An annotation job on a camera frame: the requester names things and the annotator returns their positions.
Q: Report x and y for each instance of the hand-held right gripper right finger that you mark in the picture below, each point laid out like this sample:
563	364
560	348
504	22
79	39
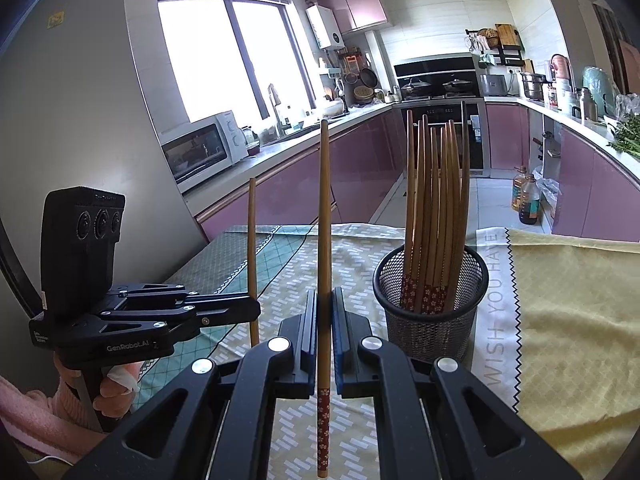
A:
339	350

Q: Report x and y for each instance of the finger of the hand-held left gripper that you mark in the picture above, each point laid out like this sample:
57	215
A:
225	301
225	316

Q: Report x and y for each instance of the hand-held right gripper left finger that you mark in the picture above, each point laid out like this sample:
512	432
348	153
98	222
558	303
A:
311	340

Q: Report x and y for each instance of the black mesh utensil holder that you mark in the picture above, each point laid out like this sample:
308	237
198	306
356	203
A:
430	330

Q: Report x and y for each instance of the bunch of bamboo chopsticks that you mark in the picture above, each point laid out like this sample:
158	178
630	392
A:
425	210

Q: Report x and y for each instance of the person's left forearm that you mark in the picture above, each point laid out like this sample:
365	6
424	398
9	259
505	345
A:
40	410

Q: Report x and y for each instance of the person's left hand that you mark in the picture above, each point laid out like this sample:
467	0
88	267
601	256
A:
112	400

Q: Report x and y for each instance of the patterned beige teal tablecloth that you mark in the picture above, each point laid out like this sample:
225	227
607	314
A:
280	270

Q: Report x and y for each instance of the grey refrigerator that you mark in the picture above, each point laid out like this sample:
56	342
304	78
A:
100	110

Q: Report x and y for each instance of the white microwave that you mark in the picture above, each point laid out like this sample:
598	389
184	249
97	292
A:
200	155

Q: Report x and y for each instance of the purple kitchen cabinet run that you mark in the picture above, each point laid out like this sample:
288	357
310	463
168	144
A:
600	195
360	160

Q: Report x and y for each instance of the steel sink faucet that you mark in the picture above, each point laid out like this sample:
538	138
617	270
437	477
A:
274	105

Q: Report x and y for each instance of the kitchen window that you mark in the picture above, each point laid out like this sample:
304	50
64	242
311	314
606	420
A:
210	60

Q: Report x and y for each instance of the cooking oil bottle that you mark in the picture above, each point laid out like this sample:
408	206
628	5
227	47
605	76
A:
525	200

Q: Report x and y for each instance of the yellow cloth with lettered border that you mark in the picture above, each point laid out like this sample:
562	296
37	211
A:
575	310

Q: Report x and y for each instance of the clear plastic bag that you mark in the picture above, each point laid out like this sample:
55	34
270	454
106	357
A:
547	195

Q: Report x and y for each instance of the black built-in oven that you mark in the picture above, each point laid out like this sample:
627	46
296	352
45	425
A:
440	109

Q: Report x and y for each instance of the dark wok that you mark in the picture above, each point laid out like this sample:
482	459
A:
457	86
416	87

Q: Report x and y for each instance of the white water heater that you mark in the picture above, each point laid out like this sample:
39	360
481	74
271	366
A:
325	27

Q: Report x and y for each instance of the black range hood and stove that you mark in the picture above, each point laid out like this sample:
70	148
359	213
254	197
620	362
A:
435	67

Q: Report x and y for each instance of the steel box appliance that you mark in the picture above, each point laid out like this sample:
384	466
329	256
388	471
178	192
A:
494	85

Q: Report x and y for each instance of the steel pot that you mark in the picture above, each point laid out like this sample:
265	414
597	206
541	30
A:
532	87

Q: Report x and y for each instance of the steel thermos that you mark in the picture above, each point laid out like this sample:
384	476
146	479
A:
587	105

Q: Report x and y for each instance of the pink kettle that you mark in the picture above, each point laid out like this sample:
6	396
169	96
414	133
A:
561	67

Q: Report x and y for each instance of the green leafy vegetables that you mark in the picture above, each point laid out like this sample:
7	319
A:
630	137

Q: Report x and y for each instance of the teal covered appliance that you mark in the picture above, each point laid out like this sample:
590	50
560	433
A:
600	85

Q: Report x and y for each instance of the wall rack with hanging pans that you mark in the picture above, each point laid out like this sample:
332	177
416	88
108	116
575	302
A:
367	80

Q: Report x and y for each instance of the pink wall cabinet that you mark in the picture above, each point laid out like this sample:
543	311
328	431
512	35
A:
360	7

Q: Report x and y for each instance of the black wall shelf rack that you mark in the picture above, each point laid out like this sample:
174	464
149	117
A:
507	47

